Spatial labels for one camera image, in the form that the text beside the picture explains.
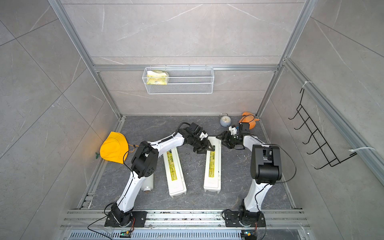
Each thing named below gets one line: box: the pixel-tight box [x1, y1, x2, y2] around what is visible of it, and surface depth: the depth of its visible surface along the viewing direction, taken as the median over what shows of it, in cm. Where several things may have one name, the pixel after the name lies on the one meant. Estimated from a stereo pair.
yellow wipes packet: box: [146, 70, 168, 85], surface depth 88 cm
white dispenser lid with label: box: [203, 136, 222, 194], surface depth 85 cm
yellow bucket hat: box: [99, 131, 129, 164], surface depth 103 cm
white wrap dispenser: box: [162, 147, 187, 199], surface depth 81 cm
